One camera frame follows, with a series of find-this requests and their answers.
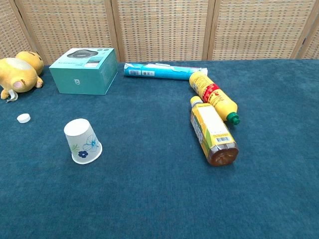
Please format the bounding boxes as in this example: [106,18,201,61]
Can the small white bottle cap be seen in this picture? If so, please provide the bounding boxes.
[16,113,31,124]

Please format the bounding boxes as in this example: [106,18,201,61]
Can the tea bottle yellow label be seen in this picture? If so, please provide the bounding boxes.
[190,96,239,166]

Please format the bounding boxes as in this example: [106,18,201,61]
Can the yellow bottle green cap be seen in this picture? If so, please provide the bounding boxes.
[188,71,241,125]

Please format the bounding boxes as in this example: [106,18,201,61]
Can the white floral paper cup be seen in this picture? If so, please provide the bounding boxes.
[63,118,103,165]

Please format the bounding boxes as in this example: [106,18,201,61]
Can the light blue long carton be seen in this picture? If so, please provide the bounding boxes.
[124,62,208,81]

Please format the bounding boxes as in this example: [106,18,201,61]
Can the dark blue table cloth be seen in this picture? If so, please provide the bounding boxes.
[0,59,319,239]

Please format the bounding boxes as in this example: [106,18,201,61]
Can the teal speaker box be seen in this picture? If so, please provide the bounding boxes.
[49,47,119,96]

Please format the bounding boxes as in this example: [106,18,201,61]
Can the woven folding screen panel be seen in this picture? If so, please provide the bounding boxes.
[14,0,120,65]
[111,0,216,63]
[296,0,319,60]
[206,0,317,60]
[0,0,32,60]

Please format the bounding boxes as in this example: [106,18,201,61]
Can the yellow plush toy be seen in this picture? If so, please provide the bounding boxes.
[0,51,45,103]

